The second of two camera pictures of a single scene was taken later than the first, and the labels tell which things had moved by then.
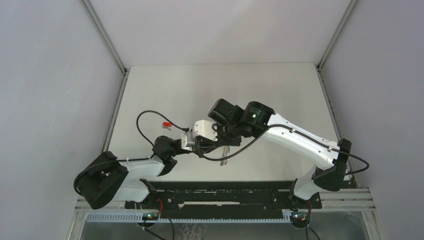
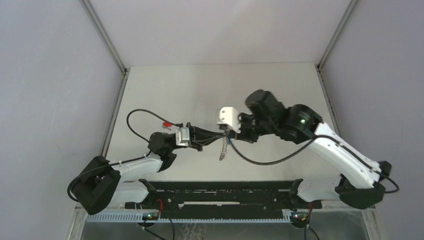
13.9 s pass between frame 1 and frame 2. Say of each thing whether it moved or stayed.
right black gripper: moved
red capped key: stayed
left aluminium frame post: stayed
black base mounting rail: stayed
